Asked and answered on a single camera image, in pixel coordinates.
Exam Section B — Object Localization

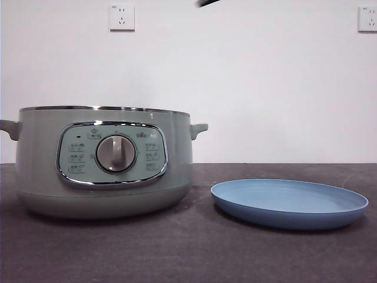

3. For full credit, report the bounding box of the white wall socket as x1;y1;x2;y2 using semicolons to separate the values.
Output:
358;6;377;33
109;4;136;32

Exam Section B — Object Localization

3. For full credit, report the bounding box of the blue round plate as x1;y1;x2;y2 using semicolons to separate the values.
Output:
210;178;369;231

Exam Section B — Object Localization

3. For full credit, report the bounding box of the pale green electric steamer pot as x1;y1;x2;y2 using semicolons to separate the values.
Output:
0;105;209;220

